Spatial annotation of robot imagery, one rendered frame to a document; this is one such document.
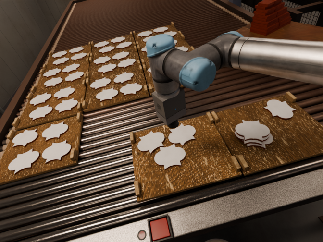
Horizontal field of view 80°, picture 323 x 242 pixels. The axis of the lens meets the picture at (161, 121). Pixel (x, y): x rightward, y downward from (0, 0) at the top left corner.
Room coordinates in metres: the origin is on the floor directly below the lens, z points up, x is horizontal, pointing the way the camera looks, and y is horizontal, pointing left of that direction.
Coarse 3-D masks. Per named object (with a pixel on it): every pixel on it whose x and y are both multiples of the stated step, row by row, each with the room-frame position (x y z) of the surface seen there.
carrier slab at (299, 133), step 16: (224, 112) 0.66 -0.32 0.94; (240, 112) 0.64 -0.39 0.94; (256, 112) 0.62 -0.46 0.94; (304, 112) 0.55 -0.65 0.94; (224, 128) 0.56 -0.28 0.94; (272, 128) 0.51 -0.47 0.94; (288, 128) 0.49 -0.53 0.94; (304, 128) 0.47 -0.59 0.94; (320, 128) 0.45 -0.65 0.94; (240, 144) 0.46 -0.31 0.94; (272, 144) 0.43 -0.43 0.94; (288, 144) 0.41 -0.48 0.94; (304, 144) 0.39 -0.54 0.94; (320, 144) 0.38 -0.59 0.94; (256, 160) 0.37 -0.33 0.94; (272, 160) 0.36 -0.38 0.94; (288, 160) 0.34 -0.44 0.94
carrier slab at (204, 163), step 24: (192, 120) 0.66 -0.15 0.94; (168, 144) 0.55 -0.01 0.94; (192, 144) 0.52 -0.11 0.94; (216, 144) 0.49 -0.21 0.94; (144, 168) 0.45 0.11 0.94; (168, 168) 0.42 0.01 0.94; (192, 168) 0.40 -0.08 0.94; (216, 168) 0.38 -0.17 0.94; (144, 192) 0.35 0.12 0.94; (168, 192) 0.32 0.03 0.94
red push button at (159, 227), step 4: (156, 220) 0.24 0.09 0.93; (160, 220) 0.24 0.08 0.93; (164, 220) 0.23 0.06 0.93; (152, 224) 0.23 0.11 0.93; (156, 224) 0.23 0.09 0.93; (160, 224) 0.22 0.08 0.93; (164, 224) 0.22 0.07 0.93; (152, 228) 0.22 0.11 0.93; (156, 228) 0.21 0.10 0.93; (160, 228) 0.21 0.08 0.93; (164, 228) 0.21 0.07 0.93; (168, 228) 0.21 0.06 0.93; (152, 232) 0.20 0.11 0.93; (156, 232) 0.20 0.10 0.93; (160, 232) 0.20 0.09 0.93; (164, 232) 0.20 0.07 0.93; (168, 232) 0.19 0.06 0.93; (152, 236) 0.19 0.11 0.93; (156, 236) 0.19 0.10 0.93; (160, 236) 0.19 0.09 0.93; (164, 236) 0.18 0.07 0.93; (168, 236) 0.18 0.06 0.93
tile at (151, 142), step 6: (150, 132) 0.64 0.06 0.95; (144, 138) 0.60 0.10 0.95; (150, 138) 0.60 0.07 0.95; (156, 138) 0.59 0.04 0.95; (162, 138) 0.58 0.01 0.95; (138, 144) 0.58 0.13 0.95; (144, 144) 0.57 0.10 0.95; (150, 144) 0.56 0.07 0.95; (156, 144) 0.55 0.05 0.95; (144, 150) 0.53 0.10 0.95; (150, 150) 0.53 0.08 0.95
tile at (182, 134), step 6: (180, 126) 0.63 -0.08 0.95; (186, 126) 0.62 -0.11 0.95; (192, 126) 0.61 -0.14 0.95; (174, 132) 0.60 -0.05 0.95; (180, 132) 0.59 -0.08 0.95; (186, 132) 0.58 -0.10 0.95; (192, 132) 0.58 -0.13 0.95; (174, 138) 0.56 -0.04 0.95; (180, 138) 0.56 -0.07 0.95; (186, 138) 0.55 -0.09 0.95; (192, 138) 0.54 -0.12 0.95; (174, 144) 0.54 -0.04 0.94
